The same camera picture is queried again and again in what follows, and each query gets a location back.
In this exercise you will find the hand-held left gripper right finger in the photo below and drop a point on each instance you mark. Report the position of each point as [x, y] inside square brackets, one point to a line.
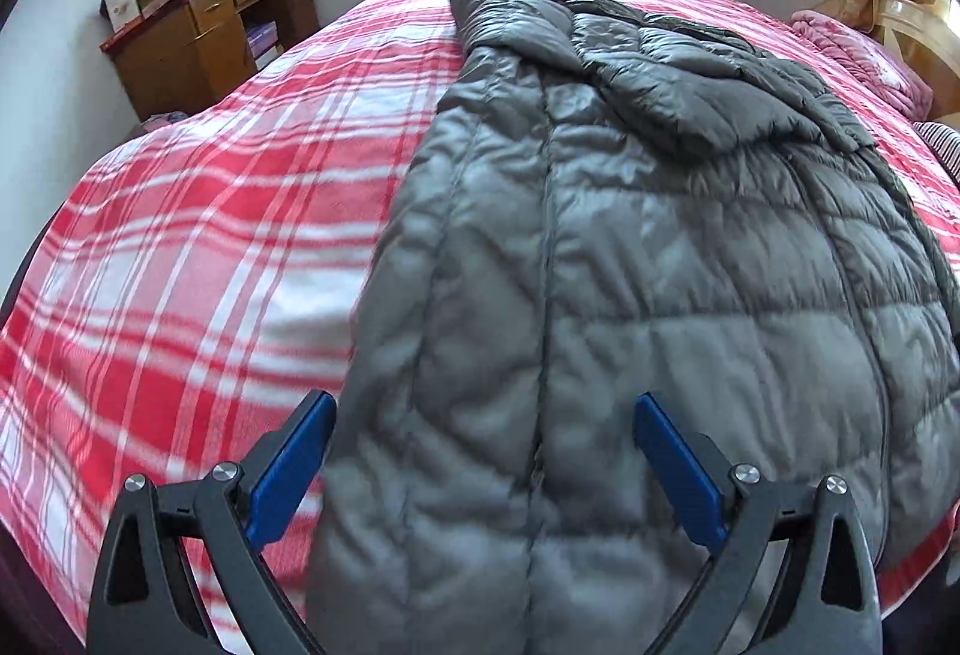
[679, 467]

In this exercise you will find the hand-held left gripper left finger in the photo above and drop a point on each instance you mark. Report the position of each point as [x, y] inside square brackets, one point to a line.
[289, 467]

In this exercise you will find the grey puffer jacket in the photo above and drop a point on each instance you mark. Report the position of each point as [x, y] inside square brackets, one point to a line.
[600, 250]

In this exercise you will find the pile of clothes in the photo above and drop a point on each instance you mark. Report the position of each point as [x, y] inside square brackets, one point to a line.
[161, 121]

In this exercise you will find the red plaid bed sheet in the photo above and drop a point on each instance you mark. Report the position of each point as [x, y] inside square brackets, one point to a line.
[187, 212]

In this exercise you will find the striped pillow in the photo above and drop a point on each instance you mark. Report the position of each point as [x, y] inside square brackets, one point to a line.
[941, 141]

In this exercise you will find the wooden desk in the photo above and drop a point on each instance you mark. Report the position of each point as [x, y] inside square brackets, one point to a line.
[172, 63]

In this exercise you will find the stacked boxes in desk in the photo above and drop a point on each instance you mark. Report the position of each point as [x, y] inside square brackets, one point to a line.
[262, 40]

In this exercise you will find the pink folded quilt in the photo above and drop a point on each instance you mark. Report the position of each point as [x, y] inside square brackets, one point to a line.
[877, 63]

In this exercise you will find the flat red box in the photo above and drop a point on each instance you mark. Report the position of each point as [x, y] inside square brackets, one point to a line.
[161, 1]

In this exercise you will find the white cardboard box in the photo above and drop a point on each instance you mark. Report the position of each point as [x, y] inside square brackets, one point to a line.
[120, 6]

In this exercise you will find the wooden bed headboard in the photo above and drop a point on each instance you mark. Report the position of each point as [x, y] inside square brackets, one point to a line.
[922, 40]

